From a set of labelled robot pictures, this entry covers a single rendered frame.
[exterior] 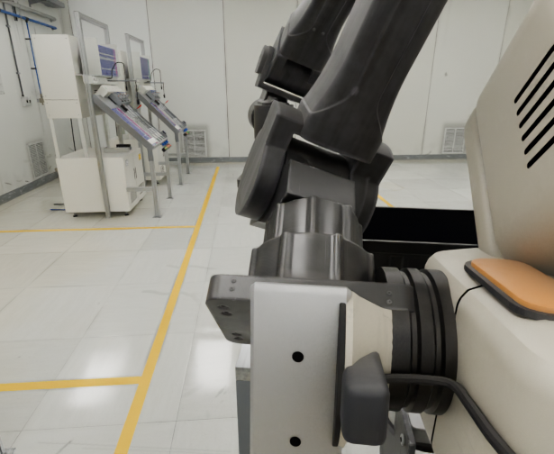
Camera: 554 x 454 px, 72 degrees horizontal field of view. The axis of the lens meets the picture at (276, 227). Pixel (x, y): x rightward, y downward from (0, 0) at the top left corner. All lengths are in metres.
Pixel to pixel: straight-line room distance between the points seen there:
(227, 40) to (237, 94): 0.85
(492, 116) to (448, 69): 7.61
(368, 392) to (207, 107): 6.93
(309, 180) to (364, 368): 0.14
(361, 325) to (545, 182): 0.11
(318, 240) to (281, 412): 0.10
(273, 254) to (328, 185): 0.07
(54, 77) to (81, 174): 0.91
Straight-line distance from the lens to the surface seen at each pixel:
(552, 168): 0.22
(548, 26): 0.24
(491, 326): 0.19
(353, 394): 0.18
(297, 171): 0.28
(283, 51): 0.53
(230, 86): 7.03
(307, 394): 0.22
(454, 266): 0.25
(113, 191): 4.28
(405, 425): 0.39
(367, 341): 0.20
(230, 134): 7.07
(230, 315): 0.24
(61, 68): 4.27
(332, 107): 0.29
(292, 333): 0.20
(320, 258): 0.23
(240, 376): 0.74
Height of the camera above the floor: 1.27
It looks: 20 degrees down
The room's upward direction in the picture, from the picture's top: straight up
